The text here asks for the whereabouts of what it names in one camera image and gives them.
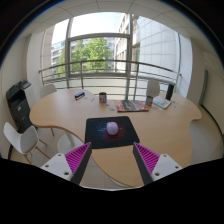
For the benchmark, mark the small green card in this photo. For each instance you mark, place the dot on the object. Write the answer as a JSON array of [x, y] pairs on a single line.
[[110, 108]]

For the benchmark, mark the black mouse pad red print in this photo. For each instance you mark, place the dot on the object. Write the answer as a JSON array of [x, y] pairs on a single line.
[[96, 133]]

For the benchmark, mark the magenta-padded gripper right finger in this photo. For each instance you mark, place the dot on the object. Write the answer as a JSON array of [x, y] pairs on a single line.
[[165, 165]]

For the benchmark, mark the red and black magazine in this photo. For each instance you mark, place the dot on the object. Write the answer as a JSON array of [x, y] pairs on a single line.
[[131, 106]]

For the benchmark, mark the white chair wooden legs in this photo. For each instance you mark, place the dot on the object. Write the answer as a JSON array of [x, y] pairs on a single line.
[[23, 140]]

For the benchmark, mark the black office printer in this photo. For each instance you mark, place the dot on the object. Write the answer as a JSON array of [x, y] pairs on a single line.
[[18, 105]]

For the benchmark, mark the grey metal balcony railing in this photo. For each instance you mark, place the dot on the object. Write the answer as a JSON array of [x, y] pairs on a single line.
[[106, 62]]

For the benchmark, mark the light blue yellow booklet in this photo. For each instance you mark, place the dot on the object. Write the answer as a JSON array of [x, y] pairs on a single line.
[[162, 102]]

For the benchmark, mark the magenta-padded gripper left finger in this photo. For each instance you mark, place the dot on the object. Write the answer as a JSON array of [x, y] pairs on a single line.
[[59, 165]]

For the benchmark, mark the purple and pink computer mouse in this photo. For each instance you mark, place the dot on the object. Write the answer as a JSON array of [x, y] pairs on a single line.
[[112, 128]]

